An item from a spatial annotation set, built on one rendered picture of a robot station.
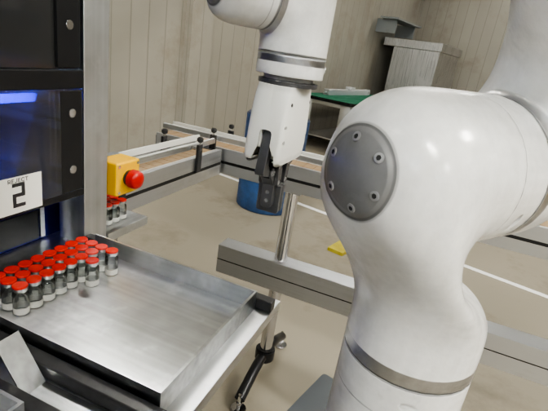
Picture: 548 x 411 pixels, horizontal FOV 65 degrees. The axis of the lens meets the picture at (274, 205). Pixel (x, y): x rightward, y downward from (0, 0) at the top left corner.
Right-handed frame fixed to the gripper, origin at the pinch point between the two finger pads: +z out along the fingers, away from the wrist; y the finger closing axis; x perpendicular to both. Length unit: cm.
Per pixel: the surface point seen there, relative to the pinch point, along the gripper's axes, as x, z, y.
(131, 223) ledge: -39.4, 22.5, -20.4
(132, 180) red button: -36.1, 10.6, -16.1
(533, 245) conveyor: 52, 23, -82
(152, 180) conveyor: -50, 20, -42
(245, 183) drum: -118, 89, -259
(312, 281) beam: -10, 58, -84
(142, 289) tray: -20.2, 22.2, 0.1
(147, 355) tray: -9.3, 22.1, 12.8
